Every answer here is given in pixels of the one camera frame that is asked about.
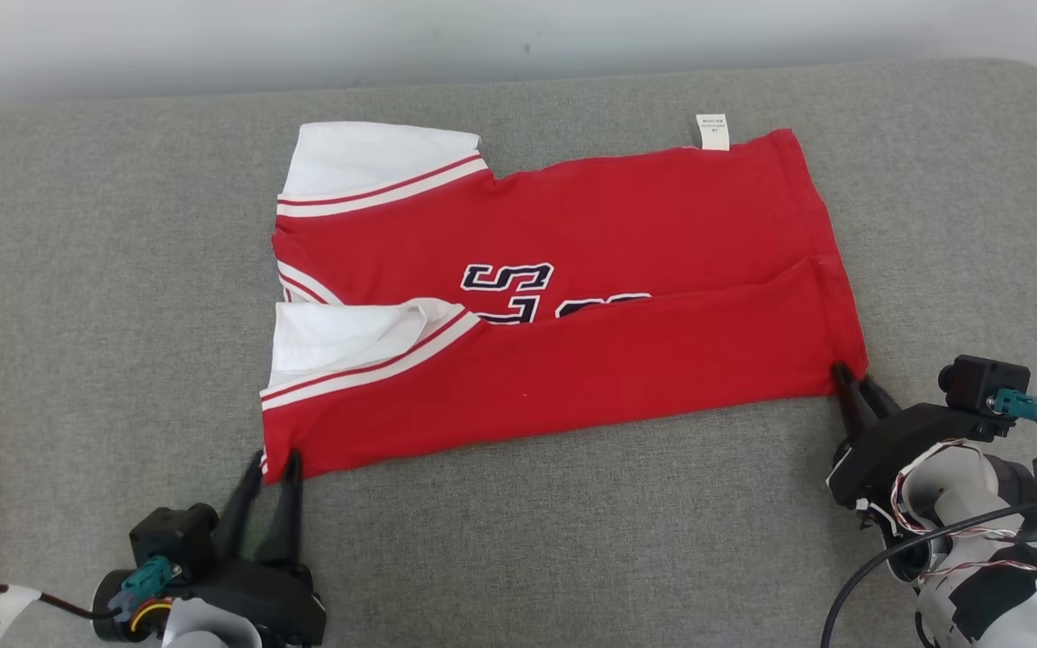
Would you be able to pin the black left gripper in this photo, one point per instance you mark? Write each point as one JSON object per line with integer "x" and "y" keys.
{"x": 275, "y": 603}

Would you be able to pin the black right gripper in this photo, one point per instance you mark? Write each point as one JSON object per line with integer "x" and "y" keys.
{"x": 879, "y": 454}

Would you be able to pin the red jersey with white sleeves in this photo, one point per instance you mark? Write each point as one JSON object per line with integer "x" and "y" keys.
{"x": 626, "y": 378}

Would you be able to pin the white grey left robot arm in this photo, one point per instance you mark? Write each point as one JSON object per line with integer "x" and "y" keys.
{"x": 203, "y": 632}

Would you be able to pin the grey fabric sofa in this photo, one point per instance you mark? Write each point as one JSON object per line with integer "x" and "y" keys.
{"x": 104, "y": 270}

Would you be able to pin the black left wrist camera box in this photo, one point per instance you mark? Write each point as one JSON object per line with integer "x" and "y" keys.
{"x": 172, "y": 538}

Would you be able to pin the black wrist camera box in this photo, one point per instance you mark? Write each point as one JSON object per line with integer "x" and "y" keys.
{"x": 172, "y": 538}
{"x": 978, "y": 382}

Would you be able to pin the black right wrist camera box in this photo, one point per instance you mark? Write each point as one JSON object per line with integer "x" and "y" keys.
{"x": 978, "y": 382}

